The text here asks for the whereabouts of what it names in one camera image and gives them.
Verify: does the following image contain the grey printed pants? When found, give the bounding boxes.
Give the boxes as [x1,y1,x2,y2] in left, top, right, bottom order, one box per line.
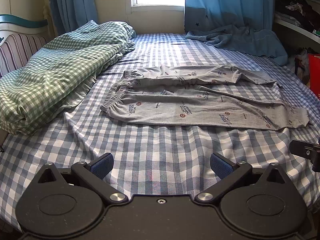
[100,64,309,131]

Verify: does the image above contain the blue checked bed sheet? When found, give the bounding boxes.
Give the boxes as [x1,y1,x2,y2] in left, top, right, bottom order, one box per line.
[1,34,319,226]

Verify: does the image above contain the red bag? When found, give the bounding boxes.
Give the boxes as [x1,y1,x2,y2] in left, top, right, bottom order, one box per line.
[309,54,320,98]

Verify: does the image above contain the green checked duvet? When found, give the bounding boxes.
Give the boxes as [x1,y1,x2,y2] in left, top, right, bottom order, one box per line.
[1,20,136,135]

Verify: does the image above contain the white shelf unit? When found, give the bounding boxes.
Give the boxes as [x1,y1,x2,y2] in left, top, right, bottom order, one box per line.
[274,0,319,45]

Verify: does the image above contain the blue star curtain right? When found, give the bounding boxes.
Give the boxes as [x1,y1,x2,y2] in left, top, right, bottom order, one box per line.
[184,0,287,66]

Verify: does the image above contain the striped headboard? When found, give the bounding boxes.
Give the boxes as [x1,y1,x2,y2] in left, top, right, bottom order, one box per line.
[1,14,50,76]

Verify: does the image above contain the blue curtain left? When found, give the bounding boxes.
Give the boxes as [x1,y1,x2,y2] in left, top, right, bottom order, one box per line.
[49,0,98,35]

